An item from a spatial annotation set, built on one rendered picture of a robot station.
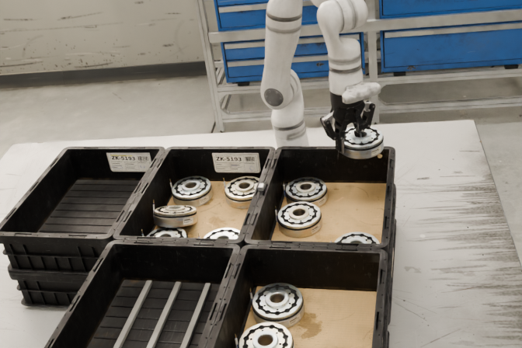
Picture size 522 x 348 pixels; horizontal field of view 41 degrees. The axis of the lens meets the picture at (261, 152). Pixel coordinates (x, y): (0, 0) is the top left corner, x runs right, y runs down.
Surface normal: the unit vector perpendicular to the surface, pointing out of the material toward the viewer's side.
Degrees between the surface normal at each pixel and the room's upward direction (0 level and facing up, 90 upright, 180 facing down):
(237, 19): 90
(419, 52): 90
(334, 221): 0
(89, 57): 90
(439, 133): 0
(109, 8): 90
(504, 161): 0
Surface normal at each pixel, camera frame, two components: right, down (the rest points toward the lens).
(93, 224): -0.12, -0.86
